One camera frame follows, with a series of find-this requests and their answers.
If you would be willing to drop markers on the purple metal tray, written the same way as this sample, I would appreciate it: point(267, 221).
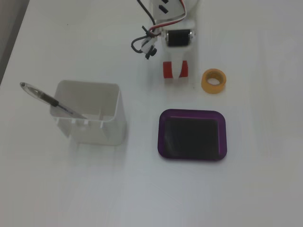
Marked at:
point(191, 137)

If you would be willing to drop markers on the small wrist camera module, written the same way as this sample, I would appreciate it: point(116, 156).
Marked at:
point(151, 50)

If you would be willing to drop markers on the yellow masking tape roll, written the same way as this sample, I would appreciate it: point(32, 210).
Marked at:
point(207, 84)

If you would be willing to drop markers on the white plastic pen holder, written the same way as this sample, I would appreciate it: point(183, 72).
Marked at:
point(113, 127)

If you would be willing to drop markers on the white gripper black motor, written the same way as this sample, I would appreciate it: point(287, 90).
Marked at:
point(178, 38)

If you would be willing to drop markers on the red cube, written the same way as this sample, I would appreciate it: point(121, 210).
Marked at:
point(167, 69)

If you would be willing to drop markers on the black clear ballpoint pen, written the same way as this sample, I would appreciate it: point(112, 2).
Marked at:
point(47, 97)

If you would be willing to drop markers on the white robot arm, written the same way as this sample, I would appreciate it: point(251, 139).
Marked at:
point(157, 14)

